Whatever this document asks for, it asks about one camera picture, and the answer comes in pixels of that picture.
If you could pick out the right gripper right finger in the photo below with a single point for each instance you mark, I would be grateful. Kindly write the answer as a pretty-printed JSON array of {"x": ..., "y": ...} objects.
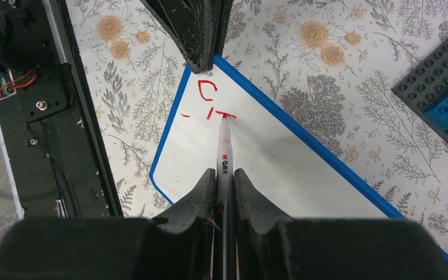
[{"x": 273, "y": 245}]

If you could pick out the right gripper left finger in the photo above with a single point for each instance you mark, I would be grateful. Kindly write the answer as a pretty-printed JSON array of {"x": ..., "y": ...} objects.
[{"x": 176, "y": 244}]

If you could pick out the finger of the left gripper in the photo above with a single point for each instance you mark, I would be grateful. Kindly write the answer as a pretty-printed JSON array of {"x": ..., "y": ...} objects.
[
  {"x": 225, "y": 8},
  {"x": 192, "y": 26}
]

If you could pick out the red capped marker pen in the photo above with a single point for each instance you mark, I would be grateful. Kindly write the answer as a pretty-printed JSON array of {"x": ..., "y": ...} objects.
[{"x": 224, "y": 251}]

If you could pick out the blue framed whiteboard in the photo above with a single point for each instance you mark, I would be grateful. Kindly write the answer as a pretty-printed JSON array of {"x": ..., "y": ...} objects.
[{"x": 285, "y": 162}]

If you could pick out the floral table mat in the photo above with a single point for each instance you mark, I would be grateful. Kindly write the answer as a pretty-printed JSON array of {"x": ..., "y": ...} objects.
[{"x": 329, "y": 64}]

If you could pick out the grey lego baseplate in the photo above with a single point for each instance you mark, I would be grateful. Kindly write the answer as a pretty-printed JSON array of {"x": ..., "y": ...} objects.
[{"x": 423, "y": 85}]

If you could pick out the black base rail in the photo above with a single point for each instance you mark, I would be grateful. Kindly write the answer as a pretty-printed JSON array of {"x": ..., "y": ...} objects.
[{"x": 53, "y": 148}]

